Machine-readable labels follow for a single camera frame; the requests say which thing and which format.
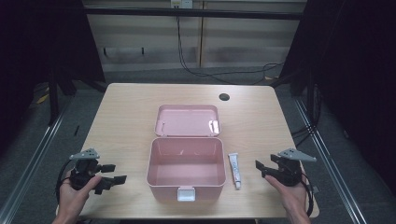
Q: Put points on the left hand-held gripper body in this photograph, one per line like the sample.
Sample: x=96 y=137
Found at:
x=82 y=171

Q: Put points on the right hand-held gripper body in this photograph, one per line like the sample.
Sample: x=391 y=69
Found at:
x=289 y=171

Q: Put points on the white ointment tube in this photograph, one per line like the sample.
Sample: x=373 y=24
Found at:
x=235 y=168

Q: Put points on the pink storage box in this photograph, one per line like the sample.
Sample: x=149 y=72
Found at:
x=186 y=174

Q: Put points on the person's right hand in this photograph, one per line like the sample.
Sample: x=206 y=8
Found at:
x=294 y=199

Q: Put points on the person's left hand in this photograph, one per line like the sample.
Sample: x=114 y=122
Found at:
x=71 y=200

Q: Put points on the small black floor object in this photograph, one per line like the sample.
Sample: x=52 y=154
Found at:
x=76 y=130

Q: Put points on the round black table grommet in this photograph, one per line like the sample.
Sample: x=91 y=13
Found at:
x=224 y=96

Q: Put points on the yellow floor tape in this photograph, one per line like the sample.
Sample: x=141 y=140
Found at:
x=42 y=99

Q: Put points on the dark curtain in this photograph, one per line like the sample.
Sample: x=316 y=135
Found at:
x=37 y=46
x=358 y=77

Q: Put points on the light wooden cabinet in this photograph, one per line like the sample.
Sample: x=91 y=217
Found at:
x=193 y=40

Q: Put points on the black horizontal metal bar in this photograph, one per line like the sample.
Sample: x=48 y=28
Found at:
x=193 y=13

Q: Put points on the silver floor rail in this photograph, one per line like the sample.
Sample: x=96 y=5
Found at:
x=34 y=158
x=330 y=161

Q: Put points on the white wall socket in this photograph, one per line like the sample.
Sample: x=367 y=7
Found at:
x=181 y=3

